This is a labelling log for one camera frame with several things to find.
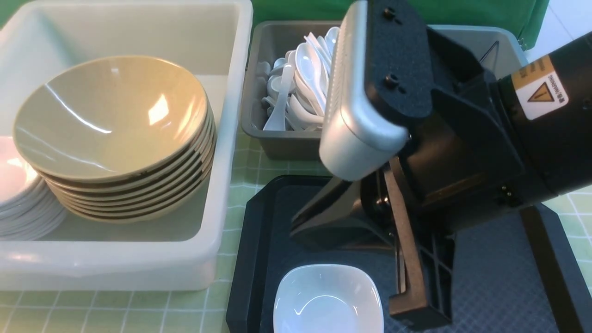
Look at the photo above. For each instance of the green cloth backdrop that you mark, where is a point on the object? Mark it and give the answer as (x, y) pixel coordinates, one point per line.
(523, 18)

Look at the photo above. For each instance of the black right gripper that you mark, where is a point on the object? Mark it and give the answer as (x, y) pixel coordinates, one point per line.
(462, 162)

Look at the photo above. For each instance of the green checkered tablecloth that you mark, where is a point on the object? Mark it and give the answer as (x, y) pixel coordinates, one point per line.
(202, 311)

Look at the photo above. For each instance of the stack of white plates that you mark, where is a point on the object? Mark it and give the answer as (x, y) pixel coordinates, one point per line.
(28, 209)

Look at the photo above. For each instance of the pile of black chopsticks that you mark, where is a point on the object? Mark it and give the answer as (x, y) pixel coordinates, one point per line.
(492, 48)

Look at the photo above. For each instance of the stack of beige noodle bowls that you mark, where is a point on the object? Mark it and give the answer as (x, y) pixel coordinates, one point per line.
(120, 139)

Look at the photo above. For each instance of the blue-grey plastic chopstick bin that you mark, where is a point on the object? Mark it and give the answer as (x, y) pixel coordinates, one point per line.
(505, 60)

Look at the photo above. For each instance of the black plastic serving tray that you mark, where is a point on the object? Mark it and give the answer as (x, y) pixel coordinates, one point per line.
(508, 276)

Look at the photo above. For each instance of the large white plastic tub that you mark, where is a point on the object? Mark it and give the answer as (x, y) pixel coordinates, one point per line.
(176, 251)

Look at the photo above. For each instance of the white square dish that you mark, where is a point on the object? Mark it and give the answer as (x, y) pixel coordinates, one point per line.
(327, 298)

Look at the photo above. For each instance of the grey plastic spoon bin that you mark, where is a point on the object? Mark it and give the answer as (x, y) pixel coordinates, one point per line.
(271, 40)

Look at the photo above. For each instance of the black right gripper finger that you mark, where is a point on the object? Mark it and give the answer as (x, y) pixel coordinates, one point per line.
(347, 215)

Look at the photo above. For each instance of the pile of white soup spoons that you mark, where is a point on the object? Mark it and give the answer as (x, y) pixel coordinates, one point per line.
(300, 113)

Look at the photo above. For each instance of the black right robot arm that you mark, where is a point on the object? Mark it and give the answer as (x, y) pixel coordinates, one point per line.
(549, 103)

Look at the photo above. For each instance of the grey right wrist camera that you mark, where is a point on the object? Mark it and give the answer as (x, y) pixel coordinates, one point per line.
(356, 140)

